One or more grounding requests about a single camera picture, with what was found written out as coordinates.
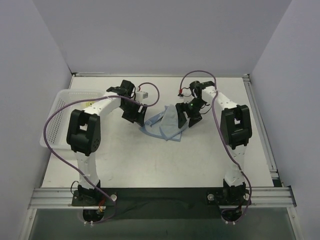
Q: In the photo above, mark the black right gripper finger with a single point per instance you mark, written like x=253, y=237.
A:
x=180, y=108
x=194, y=120

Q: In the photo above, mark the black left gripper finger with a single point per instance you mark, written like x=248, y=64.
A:
x=130, y=115
x=140, y=116

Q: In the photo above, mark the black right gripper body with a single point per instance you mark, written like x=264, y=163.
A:
x=189, y=108

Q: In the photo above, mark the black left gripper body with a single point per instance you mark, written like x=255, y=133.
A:
x=133, y=110

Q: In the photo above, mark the light blue towel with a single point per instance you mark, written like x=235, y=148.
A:
x=164, y=125

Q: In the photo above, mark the yellow green patterned towel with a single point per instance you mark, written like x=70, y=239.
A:
x=87, y=104

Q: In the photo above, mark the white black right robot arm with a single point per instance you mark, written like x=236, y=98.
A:
x=233, y=122

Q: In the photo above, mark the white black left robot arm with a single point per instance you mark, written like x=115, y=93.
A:
x=84, y=131

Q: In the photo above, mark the white perforated plastic basket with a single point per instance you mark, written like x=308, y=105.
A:
x=56, y=131

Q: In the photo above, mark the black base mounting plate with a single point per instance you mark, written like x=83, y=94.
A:
x=174, y=203

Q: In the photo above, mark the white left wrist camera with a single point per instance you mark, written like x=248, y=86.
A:
x=140, y=96

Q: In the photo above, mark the aluminium right side rail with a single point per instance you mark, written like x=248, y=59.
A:
x=274, y=173

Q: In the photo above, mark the aluminium rail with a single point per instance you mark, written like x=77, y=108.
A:
x=62, y=198
x=274, y=173

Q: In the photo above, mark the aluminium front rail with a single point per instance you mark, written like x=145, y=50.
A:
x=62, y=198

